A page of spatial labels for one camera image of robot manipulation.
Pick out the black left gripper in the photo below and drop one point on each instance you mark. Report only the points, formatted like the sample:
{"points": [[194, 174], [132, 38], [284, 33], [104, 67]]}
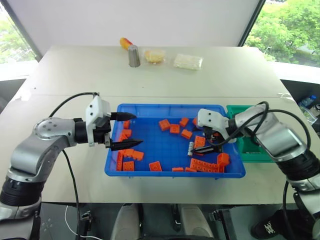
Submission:
{"points": [[100, 135]]}

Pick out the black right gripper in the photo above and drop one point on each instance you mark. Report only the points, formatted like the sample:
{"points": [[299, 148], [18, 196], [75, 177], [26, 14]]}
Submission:
{"points": [[212, 136]]}

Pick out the white cylindrical battery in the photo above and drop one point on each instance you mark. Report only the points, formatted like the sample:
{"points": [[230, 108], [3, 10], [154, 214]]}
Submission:
{"points": [[190, 149]]}

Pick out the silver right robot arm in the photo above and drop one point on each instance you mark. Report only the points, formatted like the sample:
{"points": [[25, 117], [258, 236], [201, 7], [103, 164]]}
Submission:
{"points": [[280, 135]]}

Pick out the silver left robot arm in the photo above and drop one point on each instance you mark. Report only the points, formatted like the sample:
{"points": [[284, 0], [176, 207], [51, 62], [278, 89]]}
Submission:
{"points": [[45, 140]]}

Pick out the blue plastic bin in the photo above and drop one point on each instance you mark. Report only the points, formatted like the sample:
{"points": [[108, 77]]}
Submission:
{"points": [[160, 150]]}

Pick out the green plastic bin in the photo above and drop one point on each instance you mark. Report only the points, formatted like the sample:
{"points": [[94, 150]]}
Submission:
{"points": [[250, 147]]}

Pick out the long orange toy brick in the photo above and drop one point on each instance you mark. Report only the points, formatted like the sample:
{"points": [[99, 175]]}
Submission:
{"points": [[206, 166]]}

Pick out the stainless steel cup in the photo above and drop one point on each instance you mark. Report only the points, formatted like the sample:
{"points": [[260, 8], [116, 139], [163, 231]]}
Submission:
{"points": [[134, 56]]}

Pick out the clear pack of white snacks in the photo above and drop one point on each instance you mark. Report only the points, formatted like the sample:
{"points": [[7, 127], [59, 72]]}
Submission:
{"points": [[188, 61]]}

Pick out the clear pack of yellow pastry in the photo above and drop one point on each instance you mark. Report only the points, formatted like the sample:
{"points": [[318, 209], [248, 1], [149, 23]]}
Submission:
{"points": [[155, 56]]}

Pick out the grey rounded shell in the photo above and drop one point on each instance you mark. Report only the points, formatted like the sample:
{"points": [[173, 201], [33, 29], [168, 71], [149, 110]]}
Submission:
{"points": [[197, 222], [125, 222]]}

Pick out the orange plastic bottle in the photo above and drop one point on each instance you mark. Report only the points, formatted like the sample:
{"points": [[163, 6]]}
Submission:
{"points": [[124, 42]]}

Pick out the black shoe white print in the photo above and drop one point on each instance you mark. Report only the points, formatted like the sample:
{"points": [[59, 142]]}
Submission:
{"points": [[268, 226]]}

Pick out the blue label water bottle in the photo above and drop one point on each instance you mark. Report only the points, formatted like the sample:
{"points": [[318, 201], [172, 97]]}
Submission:
{"points": [[306, 101]]}

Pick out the clear plastic container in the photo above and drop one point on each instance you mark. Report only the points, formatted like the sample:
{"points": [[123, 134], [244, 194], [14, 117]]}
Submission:
{"points": [[311, 115]]}

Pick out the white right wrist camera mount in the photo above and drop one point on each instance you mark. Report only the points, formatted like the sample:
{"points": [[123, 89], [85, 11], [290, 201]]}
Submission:
{"points": [[212, 118]]}

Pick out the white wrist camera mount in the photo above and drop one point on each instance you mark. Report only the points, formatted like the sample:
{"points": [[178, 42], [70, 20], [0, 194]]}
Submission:
{"points": [[96, 112], [212, 118]]}

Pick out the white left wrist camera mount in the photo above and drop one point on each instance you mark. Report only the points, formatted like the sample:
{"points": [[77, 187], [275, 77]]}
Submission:
{"points": [[96, 112]]}

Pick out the black metal bracket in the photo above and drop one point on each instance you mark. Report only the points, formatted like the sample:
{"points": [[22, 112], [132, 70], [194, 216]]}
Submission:
{"points": [[86, 218], [220, 221]]}

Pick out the dark window frame post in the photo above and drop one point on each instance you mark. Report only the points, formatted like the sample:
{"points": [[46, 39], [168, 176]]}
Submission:
{"points": [[22, 30], [253, 22]]}

